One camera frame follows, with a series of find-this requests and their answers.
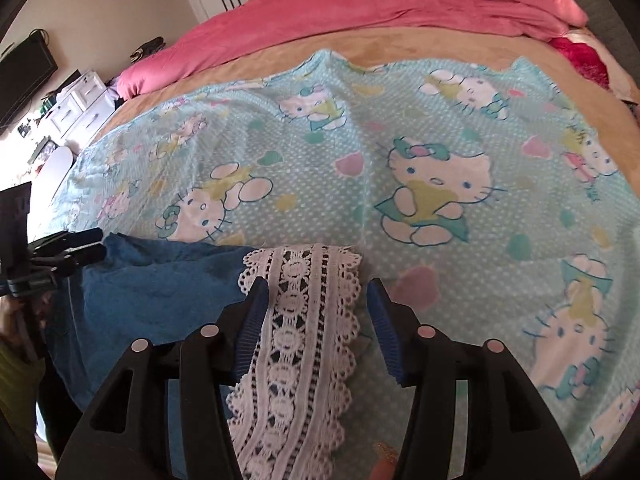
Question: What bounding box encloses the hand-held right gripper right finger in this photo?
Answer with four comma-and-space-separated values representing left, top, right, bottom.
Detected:
366, 277, 581, 480

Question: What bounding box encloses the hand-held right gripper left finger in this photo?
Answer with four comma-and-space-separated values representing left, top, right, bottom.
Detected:
55, 276, 271, 480

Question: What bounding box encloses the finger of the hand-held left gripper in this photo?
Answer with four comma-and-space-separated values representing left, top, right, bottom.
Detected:
29, 228, 104, 253
31, 244, 108, 278

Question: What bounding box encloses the blue denim pants lace trim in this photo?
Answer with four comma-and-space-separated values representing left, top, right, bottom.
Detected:
47, 232, 373, 480

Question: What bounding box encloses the white oval panel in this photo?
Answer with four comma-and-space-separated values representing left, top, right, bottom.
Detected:
35, 145, 76, 201

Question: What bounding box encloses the white drawer cabinet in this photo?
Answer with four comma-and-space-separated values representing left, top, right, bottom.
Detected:
42, 67, 118, 146

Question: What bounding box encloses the black television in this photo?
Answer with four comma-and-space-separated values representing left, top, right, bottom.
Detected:
0, 30, 58, 128

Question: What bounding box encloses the person's green clothing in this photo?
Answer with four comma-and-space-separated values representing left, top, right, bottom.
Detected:
0, 340, 48, 466

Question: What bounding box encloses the light blue cartoon printed blanket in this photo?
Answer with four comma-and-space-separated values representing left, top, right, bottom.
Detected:
42, 50, 640, 480

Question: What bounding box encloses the dark clothes pile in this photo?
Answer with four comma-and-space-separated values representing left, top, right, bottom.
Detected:
129, 36, 167, 61

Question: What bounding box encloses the tan bed sheet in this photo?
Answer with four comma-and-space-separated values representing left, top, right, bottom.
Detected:
92, 22, 640, 181

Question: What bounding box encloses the pink duvet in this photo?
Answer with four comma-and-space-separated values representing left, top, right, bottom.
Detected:
116, 0, 590, 101

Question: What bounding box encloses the red pillow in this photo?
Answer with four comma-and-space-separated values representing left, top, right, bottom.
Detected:
547, 30, 616, 91

